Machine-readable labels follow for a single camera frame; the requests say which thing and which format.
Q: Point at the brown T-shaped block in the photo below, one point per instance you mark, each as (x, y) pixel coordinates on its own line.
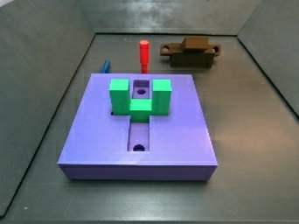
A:
(189, 45)

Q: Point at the dark grey fixture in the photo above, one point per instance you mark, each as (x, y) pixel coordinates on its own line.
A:
(192, 59)

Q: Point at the red peg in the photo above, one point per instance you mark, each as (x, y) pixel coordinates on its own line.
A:
(144, 54)

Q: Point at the blue peg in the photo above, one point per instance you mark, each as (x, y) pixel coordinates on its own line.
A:
(104, 69)

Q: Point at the purple base block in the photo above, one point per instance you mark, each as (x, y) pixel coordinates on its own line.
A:
(99, 152)

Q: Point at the green U-shaped block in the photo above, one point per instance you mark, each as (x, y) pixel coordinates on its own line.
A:
(147, 100)

